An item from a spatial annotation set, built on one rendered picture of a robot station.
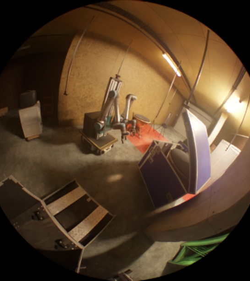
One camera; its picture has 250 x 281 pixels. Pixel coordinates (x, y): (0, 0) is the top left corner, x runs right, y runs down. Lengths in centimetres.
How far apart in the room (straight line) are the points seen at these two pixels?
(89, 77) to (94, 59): 60
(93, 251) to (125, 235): 62
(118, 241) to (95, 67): 399
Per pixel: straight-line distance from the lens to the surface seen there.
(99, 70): 297
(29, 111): 271
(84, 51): 294
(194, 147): 122
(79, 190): 172
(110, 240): 173
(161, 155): 155
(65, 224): 169
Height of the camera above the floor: 166
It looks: 33 degrees down
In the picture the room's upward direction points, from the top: 22 degrees clockwise
